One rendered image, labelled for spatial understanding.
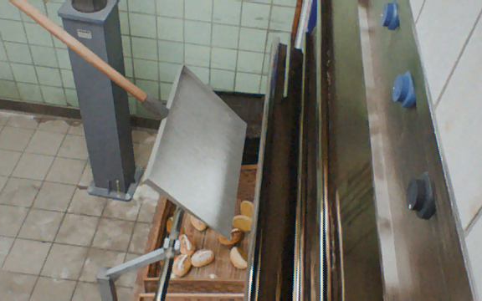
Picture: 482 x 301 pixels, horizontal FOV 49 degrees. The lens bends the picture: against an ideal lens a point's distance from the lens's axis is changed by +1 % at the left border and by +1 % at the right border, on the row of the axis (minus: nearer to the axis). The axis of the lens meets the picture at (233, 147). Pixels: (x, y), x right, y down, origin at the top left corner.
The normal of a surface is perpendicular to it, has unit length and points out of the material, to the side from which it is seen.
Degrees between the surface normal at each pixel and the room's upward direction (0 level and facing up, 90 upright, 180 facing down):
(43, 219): 0
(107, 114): 90
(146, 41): 90
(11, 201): 0
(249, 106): 0
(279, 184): 12
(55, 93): 90
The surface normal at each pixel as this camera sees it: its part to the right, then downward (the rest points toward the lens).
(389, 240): 0.07, -0.69
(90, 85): -0.18, 0.70
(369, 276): -0.91, -0.35
